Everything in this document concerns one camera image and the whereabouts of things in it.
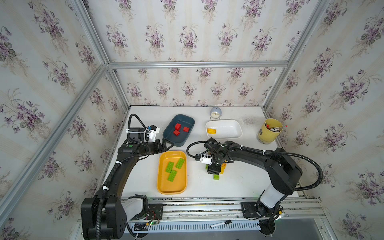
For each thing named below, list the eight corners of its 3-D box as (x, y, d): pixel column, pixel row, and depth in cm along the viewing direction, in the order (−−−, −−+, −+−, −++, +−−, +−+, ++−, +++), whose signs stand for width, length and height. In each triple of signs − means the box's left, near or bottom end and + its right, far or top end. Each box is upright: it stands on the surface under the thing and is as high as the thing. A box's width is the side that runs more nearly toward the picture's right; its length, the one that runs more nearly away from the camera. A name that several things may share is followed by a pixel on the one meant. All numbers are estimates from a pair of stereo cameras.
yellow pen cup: (258, 144, 100) (267, 132, 89) (254, 131, 107) (261, 118, 96) (275, 144, 100) (285, 132, 89) (269, 131, 107) (278, 118, 96)
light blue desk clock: (210, 120, 112) (211, 114, 107) (209, 113, 117) (210, 107, 112) (220, 120, 113) (222, 114, 107) (219, 113, 117) (220, 107, 112)
